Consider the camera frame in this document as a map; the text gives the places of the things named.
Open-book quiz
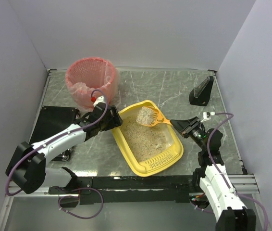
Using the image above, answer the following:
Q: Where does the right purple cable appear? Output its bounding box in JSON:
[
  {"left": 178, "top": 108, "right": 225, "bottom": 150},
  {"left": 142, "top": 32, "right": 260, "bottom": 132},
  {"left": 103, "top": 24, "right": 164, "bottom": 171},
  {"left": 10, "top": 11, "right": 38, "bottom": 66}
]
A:
[{"left": 207, "top": 112, "right": 270, "bottom": 231}]

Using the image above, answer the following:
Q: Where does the orange litter scoop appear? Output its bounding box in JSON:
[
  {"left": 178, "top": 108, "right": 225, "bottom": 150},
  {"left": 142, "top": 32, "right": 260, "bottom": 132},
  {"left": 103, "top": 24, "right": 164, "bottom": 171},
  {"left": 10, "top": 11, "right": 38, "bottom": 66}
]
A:
[{"left": 136, "top": 106, "right": 171, "bottom": 127}]

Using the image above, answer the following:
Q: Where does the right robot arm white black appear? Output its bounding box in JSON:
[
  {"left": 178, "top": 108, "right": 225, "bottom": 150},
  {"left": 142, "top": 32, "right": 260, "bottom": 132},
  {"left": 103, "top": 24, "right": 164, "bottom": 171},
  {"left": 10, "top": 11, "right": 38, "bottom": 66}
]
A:
[{"left": 170, "top": 117, "right": 256, "bottom": 231}]

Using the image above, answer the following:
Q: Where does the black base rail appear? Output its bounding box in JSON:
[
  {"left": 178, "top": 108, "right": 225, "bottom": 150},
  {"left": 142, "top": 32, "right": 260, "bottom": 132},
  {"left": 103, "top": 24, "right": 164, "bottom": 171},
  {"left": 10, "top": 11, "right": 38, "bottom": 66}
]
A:
[{"left": 49, "top": 175, "right": 203, "bottom": 205}]

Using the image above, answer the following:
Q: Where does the yellow litter box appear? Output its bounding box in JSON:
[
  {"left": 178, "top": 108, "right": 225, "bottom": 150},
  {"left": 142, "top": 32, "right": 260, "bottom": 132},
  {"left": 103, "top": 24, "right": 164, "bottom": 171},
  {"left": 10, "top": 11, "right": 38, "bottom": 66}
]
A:
[{"left": 112, "top": 100, "right": 184, "bottom": 177}]

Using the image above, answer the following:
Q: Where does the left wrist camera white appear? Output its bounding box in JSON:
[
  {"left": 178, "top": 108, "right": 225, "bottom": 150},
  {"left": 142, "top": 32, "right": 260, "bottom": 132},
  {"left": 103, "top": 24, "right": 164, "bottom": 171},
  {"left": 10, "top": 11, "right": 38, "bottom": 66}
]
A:
[{"left": 93, "top": 96, "right": 108, "bottom": 107}]

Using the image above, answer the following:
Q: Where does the pink lined waste basket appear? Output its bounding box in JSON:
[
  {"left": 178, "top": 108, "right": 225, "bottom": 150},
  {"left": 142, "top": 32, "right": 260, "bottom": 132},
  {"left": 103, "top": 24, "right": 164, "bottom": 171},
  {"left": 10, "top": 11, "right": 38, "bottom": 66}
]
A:
[{"left": 65, "top": 57, "right": 120, "bottom": 112}]

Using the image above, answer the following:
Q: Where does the black triangular scoop holder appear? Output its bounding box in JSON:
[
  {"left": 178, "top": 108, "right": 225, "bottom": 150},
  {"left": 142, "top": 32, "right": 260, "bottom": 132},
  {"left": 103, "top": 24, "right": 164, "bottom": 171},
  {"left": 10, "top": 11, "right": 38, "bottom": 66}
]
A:
[{"left": 189, "top": 76, "right": 214, "bottom": 106}]

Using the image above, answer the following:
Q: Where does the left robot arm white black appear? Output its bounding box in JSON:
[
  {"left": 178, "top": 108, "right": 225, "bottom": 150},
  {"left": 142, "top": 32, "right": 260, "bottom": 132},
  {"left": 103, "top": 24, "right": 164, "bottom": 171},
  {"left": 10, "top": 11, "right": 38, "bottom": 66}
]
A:
[{"left": 5, "top": 103, "right": 123, "bottom": 196}]

